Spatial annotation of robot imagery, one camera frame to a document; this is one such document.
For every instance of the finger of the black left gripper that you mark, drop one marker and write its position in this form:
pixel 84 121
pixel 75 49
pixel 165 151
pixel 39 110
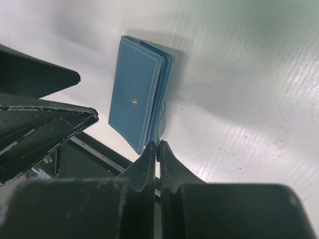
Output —
pixel 31 129
pixel 26 76

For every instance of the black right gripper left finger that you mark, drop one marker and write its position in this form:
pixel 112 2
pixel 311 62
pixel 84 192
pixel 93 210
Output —
pixel 92 208

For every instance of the blue leather card holder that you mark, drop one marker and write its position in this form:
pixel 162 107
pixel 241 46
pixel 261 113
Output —
pixel 137 110

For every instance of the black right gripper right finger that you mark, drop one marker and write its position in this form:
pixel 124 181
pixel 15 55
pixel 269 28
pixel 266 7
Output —
pixel 194 209

